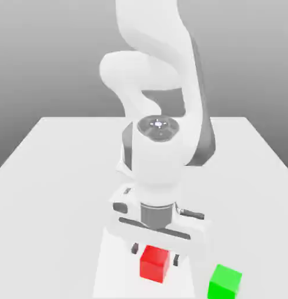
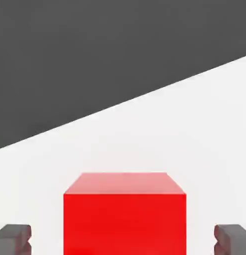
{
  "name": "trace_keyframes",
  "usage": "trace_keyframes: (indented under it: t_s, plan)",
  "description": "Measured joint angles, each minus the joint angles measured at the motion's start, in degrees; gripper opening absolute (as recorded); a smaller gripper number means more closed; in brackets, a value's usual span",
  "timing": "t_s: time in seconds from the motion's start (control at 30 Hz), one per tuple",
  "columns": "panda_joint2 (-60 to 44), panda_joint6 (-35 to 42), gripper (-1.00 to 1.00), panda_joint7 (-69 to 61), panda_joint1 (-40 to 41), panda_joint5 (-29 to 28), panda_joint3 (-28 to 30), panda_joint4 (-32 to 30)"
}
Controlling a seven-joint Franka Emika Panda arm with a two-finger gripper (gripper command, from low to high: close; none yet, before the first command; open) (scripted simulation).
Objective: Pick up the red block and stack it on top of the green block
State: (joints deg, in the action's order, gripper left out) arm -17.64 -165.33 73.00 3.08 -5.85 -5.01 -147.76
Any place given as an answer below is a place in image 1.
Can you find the small red cube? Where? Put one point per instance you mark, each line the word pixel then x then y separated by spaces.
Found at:
pixel 154 264

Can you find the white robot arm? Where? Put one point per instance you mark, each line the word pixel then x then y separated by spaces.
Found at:
pixel 157 154

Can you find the small green cube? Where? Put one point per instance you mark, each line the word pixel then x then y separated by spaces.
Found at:
pixel 224 282

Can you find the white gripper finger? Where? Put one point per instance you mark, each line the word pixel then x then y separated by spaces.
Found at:
pixel 176 260
pixel 134 248

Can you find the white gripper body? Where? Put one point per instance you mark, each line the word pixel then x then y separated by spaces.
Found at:
pixel 195 236

